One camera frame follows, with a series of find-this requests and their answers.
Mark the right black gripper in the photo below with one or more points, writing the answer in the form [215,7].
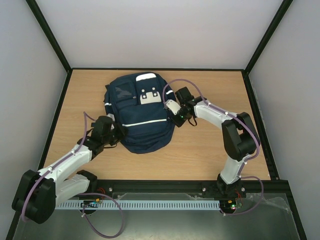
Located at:
[176,119]

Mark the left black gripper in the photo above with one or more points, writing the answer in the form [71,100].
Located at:
[122,132]

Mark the navy blue student backpack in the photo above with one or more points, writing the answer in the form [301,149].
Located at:
[136,102]

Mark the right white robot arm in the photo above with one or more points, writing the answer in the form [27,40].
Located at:
[240,138]

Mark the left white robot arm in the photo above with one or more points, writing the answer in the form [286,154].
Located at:
[39,192]

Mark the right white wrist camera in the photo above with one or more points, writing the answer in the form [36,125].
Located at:
[173,106]

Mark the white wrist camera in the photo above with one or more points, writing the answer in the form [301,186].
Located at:
[113,120]
[173,106]

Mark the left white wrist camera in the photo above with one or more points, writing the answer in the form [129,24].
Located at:
[113,120]

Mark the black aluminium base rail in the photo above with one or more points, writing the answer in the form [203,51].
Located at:
[207,189]

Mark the grey slotted cable duct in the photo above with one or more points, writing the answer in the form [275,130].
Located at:
[126,205]

